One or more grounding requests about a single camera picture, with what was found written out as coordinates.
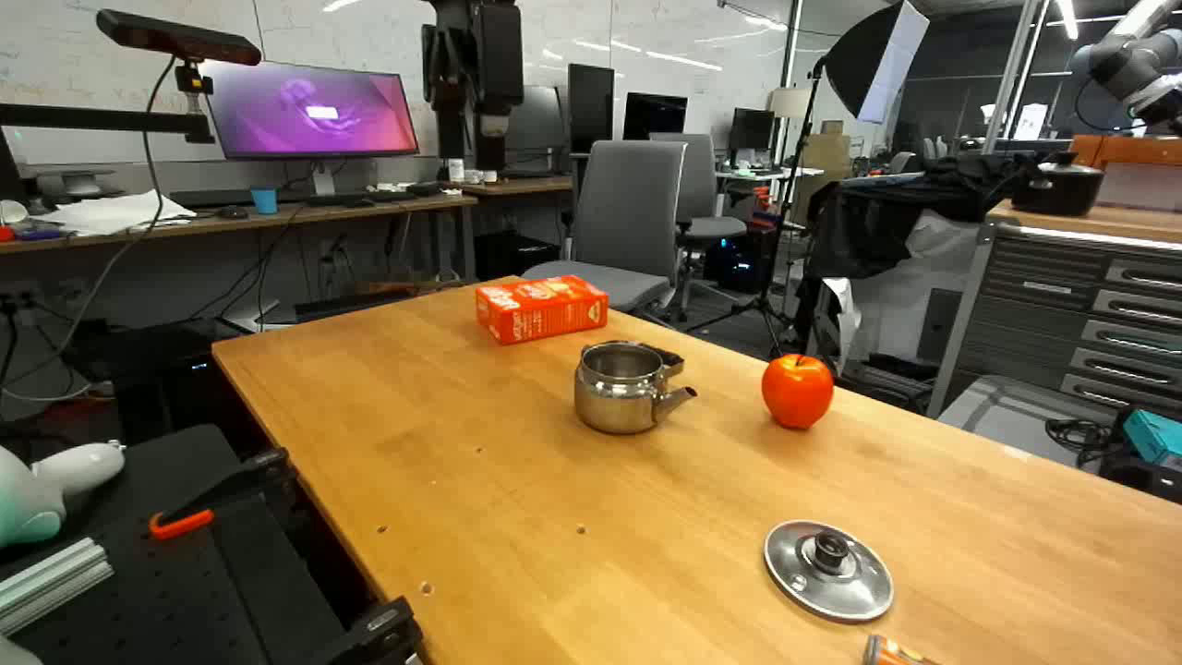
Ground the black pot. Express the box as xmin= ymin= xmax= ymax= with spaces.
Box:
xmin=1007 ymin=157 xmax=1107 ymax=223

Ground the grey drawer cabinet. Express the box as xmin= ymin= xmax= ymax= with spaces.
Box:
xmin=926 ymin=200 xmax=1182 ymax=428

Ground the steel tea pot lid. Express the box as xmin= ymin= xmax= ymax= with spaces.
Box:
xmin=757 ymin=516 xmax=901 ymax=626

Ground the monitor with purple screen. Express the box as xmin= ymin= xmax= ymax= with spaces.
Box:
xmin=200 ymin=59 xmax=425 ymax=200

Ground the wide black computer monitor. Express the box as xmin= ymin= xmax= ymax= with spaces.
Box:
xmin=507 ymin=80 xmax=571 ymax=179

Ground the aluminium rail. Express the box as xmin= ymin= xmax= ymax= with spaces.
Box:
xmin=0 ymin=537 xmax=118 ymax=638

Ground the small orange metal item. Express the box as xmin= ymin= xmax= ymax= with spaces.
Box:
xmin=859 ymin=633 xmax=943 ymax=665

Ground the long wooden desk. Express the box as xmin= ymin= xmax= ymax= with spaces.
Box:
xmin=0 ymin=187 xmax=481 ymax=287

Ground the small wooden desk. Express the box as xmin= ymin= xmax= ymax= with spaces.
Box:
xmin=471 ymin=173 xmax=582 ymax=205

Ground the red orange apple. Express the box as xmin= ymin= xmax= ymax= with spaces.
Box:
xmin=757 ymin=350 xmax=838 ymax=435

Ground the black camera bar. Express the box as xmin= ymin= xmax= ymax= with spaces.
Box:
xmin=93 ymin=9 xmax=267 ymax=70

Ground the grey office chair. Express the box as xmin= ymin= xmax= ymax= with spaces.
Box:
xmin=645 ymin=131 xmax=754 ymax=281
xmin=521 ymin=137 xmax=693 ymax=314

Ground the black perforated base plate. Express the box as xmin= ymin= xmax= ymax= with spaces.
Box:
xmin=0 ymin=423 xmax=381 ymax=665

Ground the teal case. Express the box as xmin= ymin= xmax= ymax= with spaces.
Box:
xmin=1118 ymin=402 xmax=1182 ymax=471

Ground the black camera cable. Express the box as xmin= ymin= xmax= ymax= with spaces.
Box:
xmin=51 ymin=53 xmax=180 ymax=361

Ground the white paper pile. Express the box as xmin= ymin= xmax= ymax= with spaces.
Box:
xmin=34 ymin=187 xmax=200 ymax=242

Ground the black cloth heap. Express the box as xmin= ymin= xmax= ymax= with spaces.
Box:
xmin=806 ymin=147 xmax=1030 ymax=281

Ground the orange cracker box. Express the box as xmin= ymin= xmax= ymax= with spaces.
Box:
xmin=471 ymin=270 xmax=613 ymax=346

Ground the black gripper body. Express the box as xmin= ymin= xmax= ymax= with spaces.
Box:
xmin=422 ymin=0 xmax=527 ymax=123

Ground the grey plastic bin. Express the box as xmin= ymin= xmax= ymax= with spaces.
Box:
xmin=934 ymin=368 xmax=1118 ymax=471

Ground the steel tea pot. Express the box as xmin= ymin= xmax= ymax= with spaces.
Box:
xmin=570 ymin=338 xmax=702 ymax=440

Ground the orange wooden bar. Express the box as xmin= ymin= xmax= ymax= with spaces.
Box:
xmin=1067 ymin=131 xmax=1182 ymax=173

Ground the black photo softbox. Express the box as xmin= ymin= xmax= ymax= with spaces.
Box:
xmin=814 ymin=0 xmax=934 ymax=125

